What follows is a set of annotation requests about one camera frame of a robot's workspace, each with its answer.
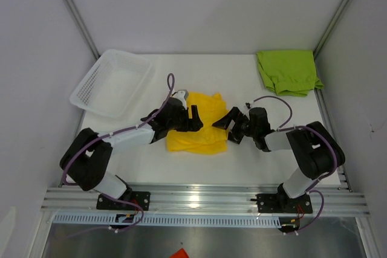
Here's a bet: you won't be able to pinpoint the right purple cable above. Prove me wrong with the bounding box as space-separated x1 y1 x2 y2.
247 95 339 236

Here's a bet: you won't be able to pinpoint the aluminium mounting rail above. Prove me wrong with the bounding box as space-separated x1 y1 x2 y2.
41 184 370 217

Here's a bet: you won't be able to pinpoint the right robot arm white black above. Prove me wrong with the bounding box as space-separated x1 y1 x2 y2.
212 107 345 213

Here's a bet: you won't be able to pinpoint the yellow shorts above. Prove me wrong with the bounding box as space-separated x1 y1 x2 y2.
166 92 227 155

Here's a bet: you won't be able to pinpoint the lime green shorts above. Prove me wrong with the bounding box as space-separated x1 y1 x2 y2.
256 50 324 97

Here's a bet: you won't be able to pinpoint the slotted cable duct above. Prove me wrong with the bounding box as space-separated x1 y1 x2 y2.
53 212 281 228

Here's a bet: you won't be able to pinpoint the corner aluminium post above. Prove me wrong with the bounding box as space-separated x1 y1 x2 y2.
313 0 352 59
62 0 100 60

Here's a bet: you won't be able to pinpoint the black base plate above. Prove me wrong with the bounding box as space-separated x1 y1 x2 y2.
251 193 313 214
96 191 151 211

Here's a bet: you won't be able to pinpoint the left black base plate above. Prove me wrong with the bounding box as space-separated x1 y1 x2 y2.
96 191 151 211

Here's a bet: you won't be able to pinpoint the white plastic basket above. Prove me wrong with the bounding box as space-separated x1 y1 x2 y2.
70 49 154 118

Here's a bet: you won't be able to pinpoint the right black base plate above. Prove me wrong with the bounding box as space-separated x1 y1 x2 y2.
251 193 313 214

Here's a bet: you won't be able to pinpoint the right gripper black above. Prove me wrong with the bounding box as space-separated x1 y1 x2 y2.
212 107 258 144

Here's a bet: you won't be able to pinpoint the right corner aluminium post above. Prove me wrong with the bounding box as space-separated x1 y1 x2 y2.
313 0 352 59

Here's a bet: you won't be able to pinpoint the right side aluminium rail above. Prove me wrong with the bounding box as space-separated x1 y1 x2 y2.
314 89 353 193

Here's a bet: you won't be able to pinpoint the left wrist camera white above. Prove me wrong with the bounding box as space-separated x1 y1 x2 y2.
172 89 189 109

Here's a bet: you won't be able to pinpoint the left corner aluminium post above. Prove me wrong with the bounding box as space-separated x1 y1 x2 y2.
62 0 100 60

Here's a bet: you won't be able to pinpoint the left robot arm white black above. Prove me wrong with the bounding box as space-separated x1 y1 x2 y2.
59 97 203 210

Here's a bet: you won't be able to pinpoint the orange object at bottom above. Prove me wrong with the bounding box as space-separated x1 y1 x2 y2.
170 248 189 258

